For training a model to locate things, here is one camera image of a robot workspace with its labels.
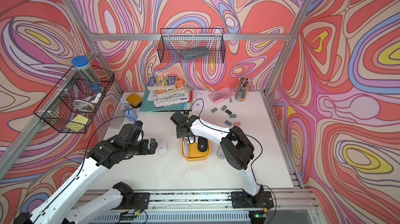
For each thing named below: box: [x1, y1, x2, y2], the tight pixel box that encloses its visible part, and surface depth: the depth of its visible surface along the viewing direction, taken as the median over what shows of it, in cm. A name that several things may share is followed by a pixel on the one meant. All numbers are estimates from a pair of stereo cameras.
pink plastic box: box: [208, 86, 235, 104], surface depth 121 cm
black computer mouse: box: [197, 135, 208, 153], surface depth 90 cm
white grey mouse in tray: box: [182, 137, 190, 158], surface depth 86 cm
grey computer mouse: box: [216, 145, 226, 159], surface depth 89 cm
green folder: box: [139, 88, 193, 112], surface depth 110 cm
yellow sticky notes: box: [65, 114, 90, 132], surface depth 68 cm
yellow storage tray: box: [181, 137, 211, 161], surface depth 86 cm
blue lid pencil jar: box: [71, 55, 104, 94], surface depth 76 cm
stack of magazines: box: [146, 76, 191, 109], surface depth 110 cm
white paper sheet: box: [192, 90, 209, 111], surface depth 118 cm
